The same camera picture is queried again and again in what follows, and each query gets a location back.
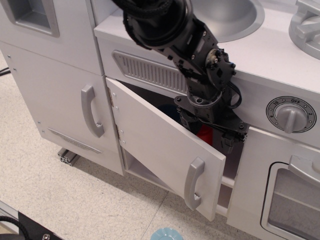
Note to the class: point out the white cabinet door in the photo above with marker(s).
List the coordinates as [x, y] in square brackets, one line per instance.
[163, 147]

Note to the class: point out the grey timer knob dial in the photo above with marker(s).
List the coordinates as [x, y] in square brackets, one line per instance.
[291, 114]

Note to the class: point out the grey cabinet door handle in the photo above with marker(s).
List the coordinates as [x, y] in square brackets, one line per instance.
[195, 170]

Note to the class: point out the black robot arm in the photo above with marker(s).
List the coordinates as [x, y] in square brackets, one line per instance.
[171, 28]

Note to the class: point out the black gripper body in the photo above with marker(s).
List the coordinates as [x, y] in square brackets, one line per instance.
[215, 114]

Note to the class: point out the white toy kitchen body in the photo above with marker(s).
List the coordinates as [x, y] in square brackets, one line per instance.
[268, 65]

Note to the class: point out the grey oven door handle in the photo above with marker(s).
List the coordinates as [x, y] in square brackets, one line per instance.
[305, 169]

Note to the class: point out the white toy fridge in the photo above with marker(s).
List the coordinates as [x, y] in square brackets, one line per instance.
[52, 52]

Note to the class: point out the aluminium extrusion rail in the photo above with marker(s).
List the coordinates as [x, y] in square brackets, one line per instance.
[68, 157]

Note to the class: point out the red object inside cabinet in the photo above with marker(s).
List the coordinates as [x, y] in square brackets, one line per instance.
[206, 134]

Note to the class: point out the grey fridge door handle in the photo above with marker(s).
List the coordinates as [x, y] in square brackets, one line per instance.
[87, 95]

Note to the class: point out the silver toy sink bowl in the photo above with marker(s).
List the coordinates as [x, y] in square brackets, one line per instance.
[230, 20]

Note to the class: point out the white oven door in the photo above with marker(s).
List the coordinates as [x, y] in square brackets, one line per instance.
[291, 205]

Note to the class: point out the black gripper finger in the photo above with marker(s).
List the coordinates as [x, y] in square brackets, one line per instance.
[189, 122]
[228, 141]

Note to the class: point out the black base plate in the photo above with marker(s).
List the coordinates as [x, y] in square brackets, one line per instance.
[35, 230]

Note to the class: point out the grey vent grille panel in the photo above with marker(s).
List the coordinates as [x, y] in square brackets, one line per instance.
[151, 72]

